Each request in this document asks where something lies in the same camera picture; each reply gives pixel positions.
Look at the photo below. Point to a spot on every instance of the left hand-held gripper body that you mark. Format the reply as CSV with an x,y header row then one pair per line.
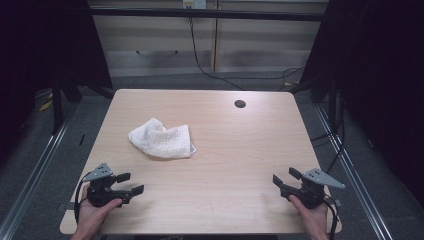
x,y
100,193

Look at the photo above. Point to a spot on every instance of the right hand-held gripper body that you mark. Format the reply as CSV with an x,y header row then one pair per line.
x,y
311,195

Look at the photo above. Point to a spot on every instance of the white towel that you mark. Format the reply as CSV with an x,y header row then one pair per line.
x,y
161,141

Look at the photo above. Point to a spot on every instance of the person's right hand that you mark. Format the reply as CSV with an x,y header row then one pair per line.
x,y
315,218

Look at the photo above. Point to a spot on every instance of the person's left hand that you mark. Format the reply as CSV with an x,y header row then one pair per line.
x,y
91,216

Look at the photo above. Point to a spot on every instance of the black metal stand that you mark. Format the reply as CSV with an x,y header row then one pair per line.
x,y
332,106
57,106

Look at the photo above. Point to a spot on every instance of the yellow floor tape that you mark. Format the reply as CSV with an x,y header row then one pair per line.
x,y
46,105

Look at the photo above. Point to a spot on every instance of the black curtain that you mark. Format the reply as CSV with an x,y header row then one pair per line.
x,y
43,43
380,73

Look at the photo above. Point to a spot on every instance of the metal floor rail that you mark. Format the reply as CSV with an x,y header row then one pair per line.
x,y
353,180
36,170

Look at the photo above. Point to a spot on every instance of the black horizontal frame bar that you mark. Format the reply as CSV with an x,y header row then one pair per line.
x,y
206,14

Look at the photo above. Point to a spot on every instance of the white wall socket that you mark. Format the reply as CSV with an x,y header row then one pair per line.
x,y
194,4

